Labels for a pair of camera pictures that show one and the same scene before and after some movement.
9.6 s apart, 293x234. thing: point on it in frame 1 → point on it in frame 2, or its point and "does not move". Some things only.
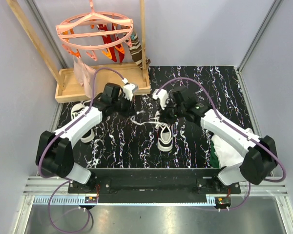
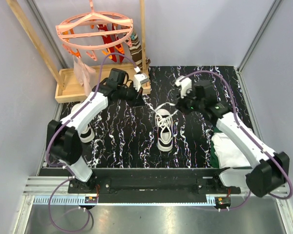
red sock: [107, 40] does not move
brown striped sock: [136, 51] does not move
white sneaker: [165, 134] does not move
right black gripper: [163, 115] → [180, 104]
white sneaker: [76, 109] does not move
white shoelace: [133, 117] → [155, 110]
